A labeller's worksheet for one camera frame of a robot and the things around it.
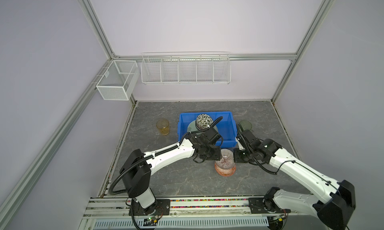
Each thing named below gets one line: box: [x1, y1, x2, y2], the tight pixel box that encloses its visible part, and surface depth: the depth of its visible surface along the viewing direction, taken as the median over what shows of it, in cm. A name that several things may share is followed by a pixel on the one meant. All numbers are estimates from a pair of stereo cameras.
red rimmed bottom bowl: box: [214, 148, 236, 177], surface depth 82 cm
